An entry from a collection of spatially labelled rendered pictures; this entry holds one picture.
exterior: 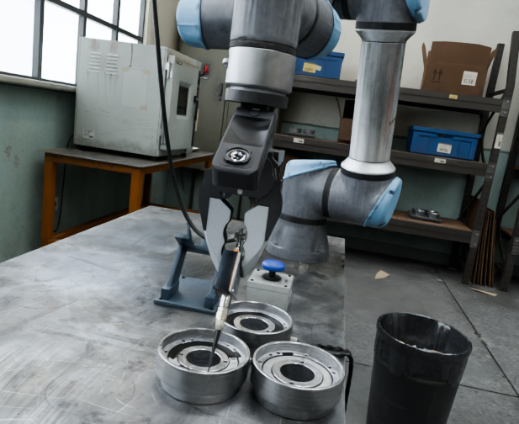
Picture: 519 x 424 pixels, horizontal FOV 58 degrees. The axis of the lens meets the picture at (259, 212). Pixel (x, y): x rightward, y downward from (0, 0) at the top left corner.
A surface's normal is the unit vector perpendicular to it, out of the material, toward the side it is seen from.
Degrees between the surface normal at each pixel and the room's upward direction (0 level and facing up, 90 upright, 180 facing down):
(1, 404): 0
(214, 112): 90
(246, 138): 32
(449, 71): 93
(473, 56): 92
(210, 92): 90
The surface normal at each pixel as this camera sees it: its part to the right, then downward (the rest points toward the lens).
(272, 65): 0.29, 0.22
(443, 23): -0.18, 0.17
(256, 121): 0.04, -0.73
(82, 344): 0.13, -0.97
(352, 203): -0.48, 0.31
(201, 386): 0.08, 0.20
